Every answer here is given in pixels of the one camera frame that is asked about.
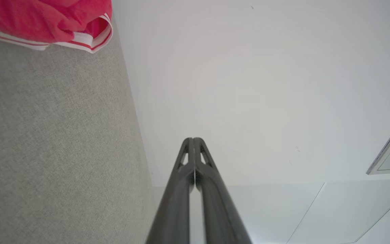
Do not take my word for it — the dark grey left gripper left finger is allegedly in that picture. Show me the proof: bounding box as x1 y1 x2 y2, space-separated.
146 137 195 244

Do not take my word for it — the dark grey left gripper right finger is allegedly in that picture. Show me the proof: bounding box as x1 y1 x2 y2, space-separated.
193 137 253 244

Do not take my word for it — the red Bulls 23 basketball jersey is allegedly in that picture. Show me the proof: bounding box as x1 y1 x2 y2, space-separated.
0 0 113 54

